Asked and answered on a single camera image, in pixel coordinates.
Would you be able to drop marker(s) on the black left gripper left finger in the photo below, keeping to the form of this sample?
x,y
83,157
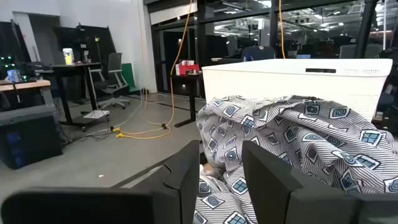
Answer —
x,y
174,193

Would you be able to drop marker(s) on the black computer case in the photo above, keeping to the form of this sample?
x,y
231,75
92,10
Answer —
x,y
28,140

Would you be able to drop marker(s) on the grey diamond-patterned cloth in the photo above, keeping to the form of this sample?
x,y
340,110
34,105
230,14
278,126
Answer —
x,y
280,140

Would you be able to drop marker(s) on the white plastic storage bin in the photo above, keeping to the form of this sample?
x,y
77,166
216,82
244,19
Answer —
x,y
264,81

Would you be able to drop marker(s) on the grey office chair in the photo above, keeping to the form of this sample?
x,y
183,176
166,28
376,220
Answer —
x,y
113,84

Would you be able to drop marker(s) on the blue office chair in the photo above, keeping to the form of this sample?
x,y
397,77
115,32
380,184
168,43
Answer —
x,y
258,53

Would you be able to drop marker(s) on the yellow white container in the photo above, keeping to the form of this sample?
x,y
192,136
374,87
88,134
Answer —
x,y
68,56

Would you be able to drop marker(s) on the black standing desk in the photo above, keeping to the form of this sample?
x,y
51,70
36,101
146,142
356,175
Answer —
x,y
74,66

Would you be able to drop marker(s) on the red cardboard box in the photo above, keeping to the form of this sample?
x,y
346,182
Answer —
x,y
188,69

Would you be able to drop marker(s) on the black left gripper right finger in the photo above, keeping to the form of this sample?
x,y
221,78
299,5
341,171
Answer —
x,y
280,193

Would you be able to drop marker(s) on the black desk with T-foot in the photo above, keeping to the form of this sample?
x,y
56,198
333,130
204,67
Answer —
x,y
192,93

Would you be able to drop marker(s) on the wooden top desk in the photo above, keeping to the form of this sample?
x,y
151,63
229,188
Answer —
x,y
25,85

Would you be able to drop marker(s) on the white flat floor board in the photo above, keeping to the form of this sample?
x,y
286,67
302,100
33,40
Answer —
x,y
96,114

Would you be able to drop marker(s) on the green board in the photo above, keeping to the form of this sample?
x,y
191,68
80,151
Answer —
x,y
129,76

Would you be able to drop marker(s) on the black leaning panel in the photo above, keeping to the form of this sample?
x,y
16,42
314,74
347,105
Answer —
x,y
93,40

